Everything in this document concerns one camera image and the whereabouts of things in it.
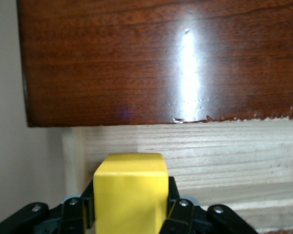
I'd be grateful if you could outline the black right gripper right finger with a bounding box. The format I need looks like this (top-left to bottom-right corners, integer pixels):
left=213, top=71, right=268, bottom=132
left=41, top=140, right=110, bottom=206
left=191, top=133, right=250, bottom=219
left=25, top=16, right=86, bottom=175
left=161, top=176, right=259, bottom=234

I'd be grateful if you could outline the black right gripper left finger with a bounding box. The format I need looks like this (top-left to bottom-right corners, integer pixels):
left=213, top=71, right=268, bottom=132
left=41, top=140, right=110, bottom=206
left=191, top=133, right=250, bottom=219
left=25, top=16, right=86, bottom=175
left=0, top=180, right=95, bottom=234

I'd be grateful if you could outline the yellow wooden block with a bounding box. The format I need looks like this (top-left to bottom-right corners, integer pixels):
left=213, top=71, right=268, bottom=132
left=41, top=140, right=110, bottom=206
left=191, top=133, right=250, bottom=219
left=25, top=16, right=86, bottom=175
left=92, top=152, right=170, bottom=234

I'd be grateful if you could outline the wooden drawer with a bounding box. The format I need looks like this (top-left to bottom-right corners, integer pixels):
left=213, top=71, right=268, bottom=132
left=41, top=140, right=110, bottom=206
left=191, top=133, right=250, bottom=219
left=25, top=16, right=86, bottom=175
left=61, top=118, right=293, bottom=234

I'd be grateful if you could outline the dark brown wooden cabinet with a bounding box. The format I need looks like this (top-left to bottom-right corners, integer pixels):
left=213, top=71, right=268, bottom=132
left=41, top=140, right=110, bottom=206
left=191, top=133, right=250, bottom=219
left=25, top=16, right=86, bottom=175
left=16, top=0, right=293, bottom=128

